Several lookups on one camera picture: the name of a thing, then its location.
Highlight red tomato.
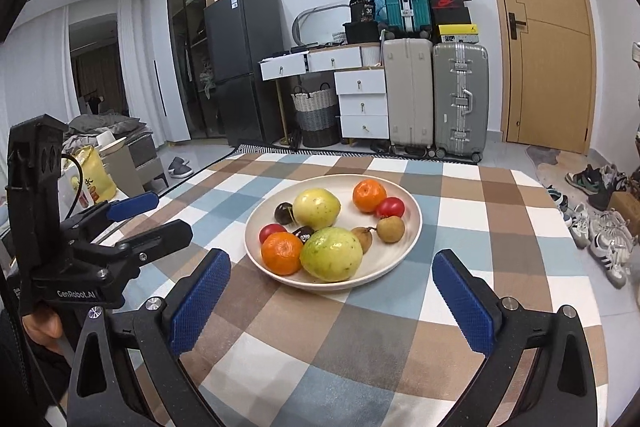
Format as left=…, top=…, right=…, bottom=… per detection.
left=375, top=197, right=406, bottom=219
left=259, top=223, right=286, bottom=244

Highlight orange mandarin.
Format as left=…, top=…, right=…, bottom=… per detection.
left=260, top=232, right=303, bottom=277
left=352, top=179, right=387, bottom=215

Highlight dark plum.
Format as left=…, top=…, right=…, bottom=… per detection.
left=273, top=202, right=295, bottom=225

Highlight yellow green guava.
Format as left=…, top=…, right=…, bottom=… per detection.
left=300, top=227, right=363, bottom=283

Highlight dark cherry with stem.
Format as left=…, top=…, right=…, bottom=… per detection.
left=293, top=225, right=314, bottom=244

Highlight left hand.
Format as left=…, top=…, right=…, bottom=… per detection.
left=22, top=308, right=64, bottom=355

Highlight yellow snack bag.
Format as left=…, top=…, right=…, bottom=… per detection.
left=74, top=145, right=117, bottom=204

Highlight checkered tablecloth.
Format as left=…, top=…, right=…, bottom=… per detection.
left=94, top=150, right=609, bottom=427

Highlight cream round plate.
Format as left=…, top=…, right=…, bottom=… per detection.
left=244, top=174, right=423, bottom=291

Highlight woven laundry basket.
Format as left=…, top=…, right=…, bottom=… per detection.
left=291, top=82, right=341, bottom=147

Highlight black refrigerator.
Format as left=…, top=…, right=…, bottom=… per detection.
left=204, top=0, right=284, bottom=146

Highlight white drawer desk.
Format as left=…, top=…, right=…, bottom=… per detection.
left=259, top=42, right=390, bottom=140

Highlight black storage box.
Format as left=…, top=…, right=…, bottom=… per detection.
left=343, top=0, right=380, bottom=44

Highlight silver suitcase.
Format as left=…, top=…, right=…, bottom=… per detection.
left=433, top=43, right=489, bottom=164

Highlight beige suitcase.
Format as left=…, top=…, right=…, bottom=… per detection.
left=382, top=38, right=434, bottom=155

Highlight yellow black box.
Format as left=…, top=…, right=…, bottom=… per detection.
left=438, top=24, right=480, bottom=44

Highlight wooden door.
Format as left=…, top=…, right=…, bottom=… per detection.
left=497, top=0, right=597, bottom=154

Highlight stacked black shoe boxes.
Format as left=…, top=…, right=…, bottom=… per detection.
left=430, top=0, right=472, bottom=26

